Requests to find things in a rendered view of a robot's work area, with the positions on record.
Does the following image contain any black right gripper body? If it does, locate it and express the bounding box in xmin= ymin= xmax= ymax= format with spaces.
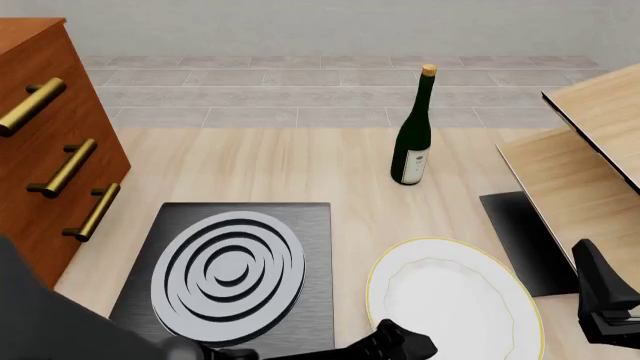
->
xmin=577 ymin=297 xmax=640 ymax=347

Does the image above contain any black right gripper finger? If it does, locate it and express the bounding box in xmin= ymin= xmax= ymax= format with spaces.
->
xmin=571 ymin=238 xmax=632 ymax=303

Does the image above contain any brass cabinet handle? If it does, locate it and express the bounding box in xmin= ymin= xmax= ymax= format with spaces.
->
xmin=61 ymin=182 xmax=122 ymax=243
xmin=26 ymin=138 xmax=99 ymax=199
xmin=0 ymin=77 xmax=68 ymax=138

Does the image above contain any flat black stove plate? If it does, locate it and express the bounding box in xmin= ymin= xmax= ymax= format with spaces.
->
xmin=108 ymin=201 xmax=336 ymax=351

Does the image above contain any red-brown wooden cabinet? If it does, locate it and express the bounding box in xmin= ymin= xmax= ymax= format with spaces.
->
xmin=0 ymin=17 xmax=132 ymax=291

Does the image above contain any white plate gold rim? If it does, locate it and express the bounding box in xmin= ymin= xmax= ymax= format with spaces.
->
xmin=364 ymin=236 xmax=546 ymax=360

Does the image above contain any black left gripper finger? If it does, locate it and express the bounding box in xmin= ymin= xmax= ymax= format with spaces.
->
xmin=349 ymin=318 xmax=439 ymax=360

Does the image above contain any dark green wine bottle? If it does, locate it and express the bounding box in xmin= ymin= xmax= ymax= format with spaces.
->
xmin=390 ymin=63 xmax=438 ymax=186

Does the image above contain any pale wooden rack black base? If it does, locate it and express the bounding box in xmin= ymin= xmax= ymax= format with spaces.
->
xmin=478 ymin=63 xmax=640 ymax=298

